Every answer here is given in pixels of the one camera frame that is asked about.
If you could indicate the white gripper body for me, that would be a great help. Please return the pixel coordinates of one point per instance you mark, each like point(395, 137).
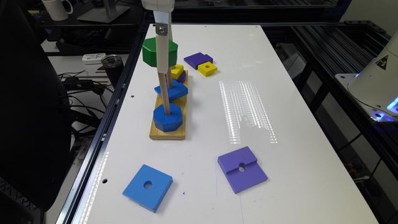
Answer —
point(159, 5)

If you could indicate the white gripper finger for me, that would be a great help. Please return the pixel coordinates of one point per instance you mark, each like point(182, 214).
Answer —
point(162, 40)

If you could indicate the green octagonal block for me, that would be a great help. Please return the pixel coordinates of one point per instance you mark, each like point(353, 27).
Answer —
point(149, 52)

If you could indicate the dark purple stepped block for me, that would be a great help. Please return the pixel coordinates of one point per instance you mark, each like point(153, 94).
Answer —
point(197, 59)

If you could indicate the yellow square block on peg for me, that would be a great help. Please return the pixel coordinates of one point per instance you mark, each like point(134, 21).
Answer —
point(176, 71)

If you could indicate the purple round block on peg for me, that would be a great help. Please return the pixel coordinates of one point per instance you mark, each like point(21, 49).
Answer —
point(180, 78)

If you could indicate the small yellow square block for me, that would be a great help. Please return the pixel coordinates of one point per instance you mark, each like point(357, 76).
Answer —
point(207, 68)

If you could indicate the blue square block on peg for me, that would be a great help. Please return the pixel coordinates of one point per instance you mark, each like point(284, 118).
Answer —
point(179, 90)

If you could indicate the blue octagonal block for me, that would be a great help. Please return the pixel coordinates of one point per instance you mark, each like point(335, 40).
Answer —
point(167, 123)

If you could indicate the large blue square block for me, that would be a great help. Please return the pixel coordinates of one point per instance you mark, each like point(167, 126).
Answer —
point(148, 187)

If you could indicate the large purple square block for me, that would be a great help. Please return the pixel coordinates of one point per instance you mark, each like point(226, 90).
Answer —
point(241, 169)

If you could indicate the middle wooden peg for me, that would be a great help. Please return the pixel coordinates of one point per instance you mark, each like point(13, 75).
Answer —
point(169, 77)

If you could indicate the front wooden peg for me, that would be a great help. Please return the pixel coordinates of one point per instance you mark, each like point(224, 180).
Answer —
point(164, 92)

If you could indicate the monitor stand base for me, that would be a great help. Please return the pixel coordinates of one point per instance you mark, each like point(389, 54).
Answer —
point(107, 14)

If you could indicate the black tumbler cup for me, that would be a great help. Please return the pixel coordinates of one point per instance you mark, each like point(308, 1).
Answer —
point(113, 65)

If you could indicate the white remote control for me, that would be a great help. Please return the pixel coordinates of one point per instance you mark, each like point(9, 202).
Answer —
point(91, 59)

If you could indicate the white mug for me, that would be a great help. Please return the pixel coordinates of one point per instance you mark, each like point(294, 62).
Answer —
point(57, 10)

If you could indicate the black office chair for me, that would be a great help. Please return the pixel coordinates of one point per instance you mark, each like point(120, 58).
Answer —
point(35, 139)

